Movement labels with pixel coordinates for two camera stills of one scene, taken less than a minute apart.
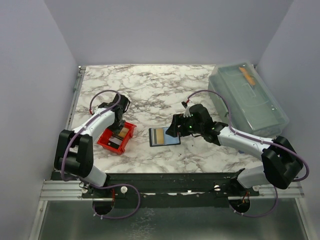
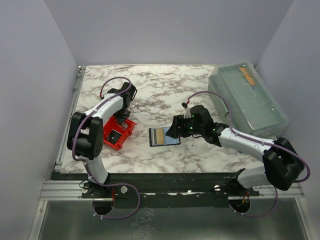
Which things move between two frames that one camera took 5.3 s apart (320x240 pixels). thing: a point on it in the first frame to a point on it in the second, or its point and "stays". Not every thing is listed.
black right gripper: [178, 120] stays
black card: [113, 144] to [113, 136]
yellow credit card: [160, 136] stays
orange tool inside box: [249, 78] stays
